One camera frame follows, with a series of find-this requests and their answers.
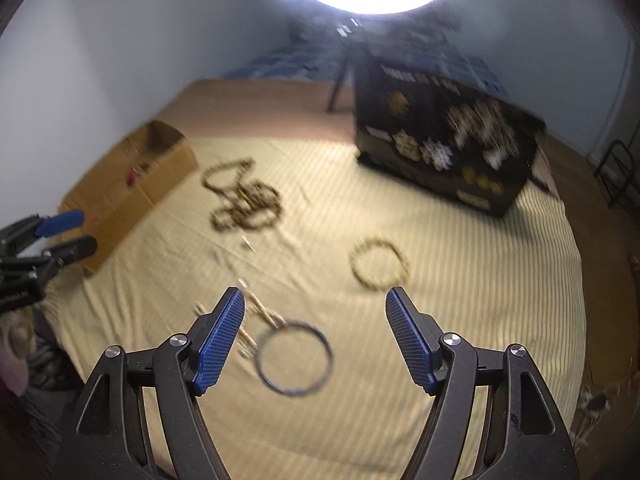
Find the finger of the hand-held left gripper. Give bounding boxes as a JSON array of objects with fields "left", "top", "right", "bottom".
[
  {"left": 0, "top": 235, "right": 98, "bottom": 282},
  {"left": 0, "top": 210, "right": 86, "bottom": 248}
]

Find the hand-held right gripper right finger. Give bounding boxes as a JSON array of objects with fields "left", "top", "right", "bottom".
[{"left": 385, "top": 286, "right": 581, "bottom": 480}]

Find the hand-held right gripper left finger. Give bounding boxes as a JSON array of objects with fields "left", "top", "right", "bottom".
[{"left": 57, "top": 286, "right": 247, "bottom": 480}]

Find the dark blue bangle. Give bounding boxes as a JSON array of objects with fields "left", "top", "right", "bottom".
[{"left": 255, "top": 321, "right": 333, "bottom": 396}]

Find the cardboard box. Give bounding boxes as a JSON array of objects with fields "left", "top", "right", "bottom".
[{"left": 57, "top": 120, "right": 198, "bottom": 277}]

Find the red watch strap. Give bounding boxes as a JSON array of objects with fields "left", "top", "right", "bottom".
[{"left": 122, "top": 162, "right": 151, "bottom": 188}]

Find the pale bead bracelet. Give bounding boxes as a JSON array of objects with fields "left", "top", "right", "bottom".
[{"left": 348, "top": 237, "right": 411, "bottom": 293}]

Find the brown bead necklace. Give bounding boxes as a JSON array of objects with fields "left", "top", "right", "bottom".
[{"left": 200, "top": 158, "right": 283, "bottom": 233}]

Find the tan knitted cloth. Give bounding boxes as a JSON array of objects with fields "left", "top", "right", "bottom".
[{"left": 0, "top": 305, "right": 36, "bottom": 396}]

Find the yellow striped sheet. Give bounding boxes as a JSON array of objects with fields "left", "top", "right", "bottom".
[{"left": 42, "top": 137, "right": 587, "bottom": 466}]

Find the black printed bag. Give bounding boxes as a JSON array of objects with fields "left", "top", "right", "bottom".
[{"left": 354, "top": 55, "right": 547, "bottom": 218}]

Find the black tripod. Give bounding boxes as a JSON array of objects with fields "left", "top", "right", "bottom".
[{"left": 327, "top": 17, "right": 362, "bottom": 113}]

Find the black metal rack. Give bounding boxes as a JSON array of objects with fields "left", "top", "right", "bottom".
[{"left": 595, "top": 140, "right": 640, "bottom": 208}]

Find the blue patterned bedsheet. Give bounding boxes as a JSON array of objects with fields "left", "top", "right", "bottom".
[{"left": 222, "top": 42, "right": 511, "bottom": 98}]

